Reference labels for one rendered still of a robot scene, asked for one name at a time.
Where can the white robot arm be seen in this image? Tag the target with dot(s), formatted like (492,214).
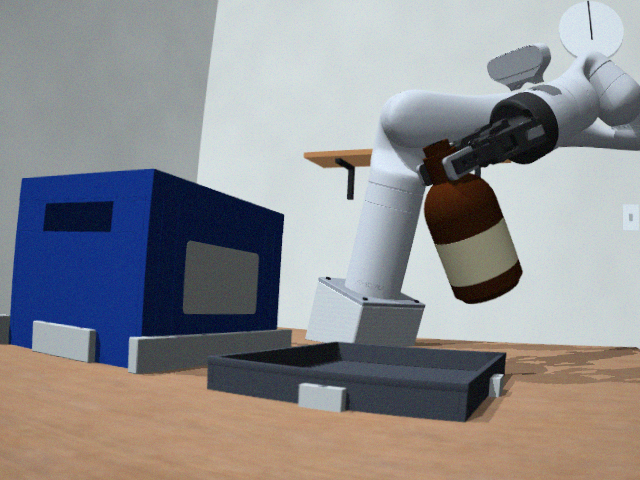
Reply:
(417,118)

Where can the blue crate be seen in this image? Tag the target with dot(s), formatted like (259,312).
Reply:
(178,258)

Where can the brown glass bottle with cream label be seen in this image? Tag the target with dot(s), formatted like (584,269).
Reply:
(469,232)

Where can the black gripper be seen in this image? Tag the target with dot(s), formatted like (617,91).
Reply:
(515,109)

